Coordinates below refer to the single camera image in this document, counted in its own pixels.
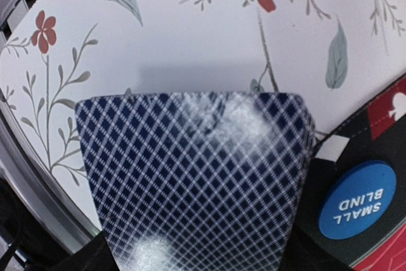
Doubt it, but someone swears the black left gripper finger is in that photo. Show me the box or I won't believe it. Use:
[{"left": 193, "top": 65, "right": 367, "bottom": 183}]
[{"left": 53, "top": 232, "right": 119, "bottom": 271}]

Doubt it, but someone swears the blue checkered card deck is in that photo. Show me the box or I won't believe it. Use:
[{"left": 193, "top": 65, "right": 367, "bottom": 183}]
[{"left": 75, "top": 92, "right": 314, "bottom": 270}]

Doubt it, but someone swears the blue small blind button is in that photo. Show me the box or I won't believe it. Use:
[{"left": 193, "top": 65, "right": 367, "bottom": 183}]
[{"left": 318, "top": 161, "right": 397, "bottom": 240}]

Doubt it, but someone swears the round red black poker mat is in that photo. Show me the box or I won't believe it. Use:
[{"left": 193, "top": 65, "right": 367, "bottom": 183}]
[{"left": 296, "top": 77, "right": 405, "bottom": 270}]

